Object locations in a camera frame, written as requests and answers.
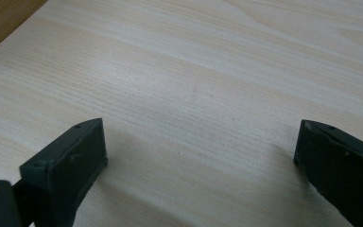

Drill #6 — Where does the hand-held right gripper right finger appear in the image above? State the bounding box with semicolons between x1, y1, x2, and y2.
293;118;363;227

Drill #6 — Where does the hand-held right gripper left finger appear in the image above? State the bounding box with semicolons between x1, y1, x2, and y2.
11;117;109;227

